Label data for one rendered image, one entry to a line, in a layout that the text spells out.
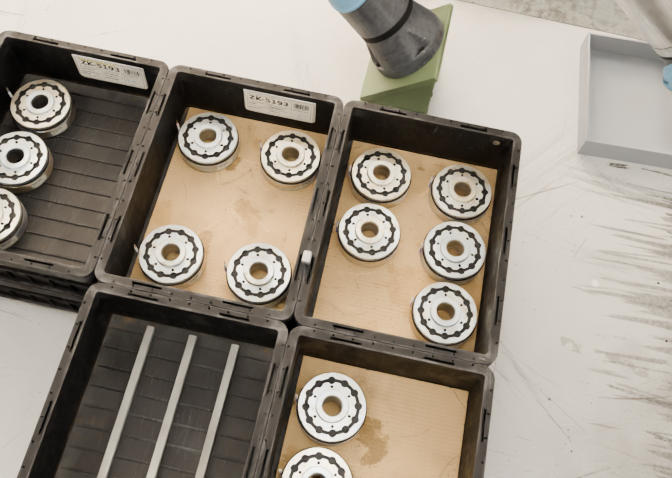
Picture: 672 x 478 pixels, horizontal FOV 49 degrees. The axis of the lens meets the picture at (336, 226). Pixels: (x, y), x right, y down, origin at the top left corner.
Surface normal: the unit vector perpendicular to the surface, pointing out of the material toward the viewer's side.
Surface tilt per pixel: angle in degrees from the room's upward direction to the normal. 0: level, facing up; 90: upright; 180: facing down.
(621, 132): 0
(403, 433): 0
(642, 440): 0
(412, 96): 90
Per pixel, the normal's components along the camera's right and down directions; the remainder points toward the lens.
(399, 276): 0.05, -0.42
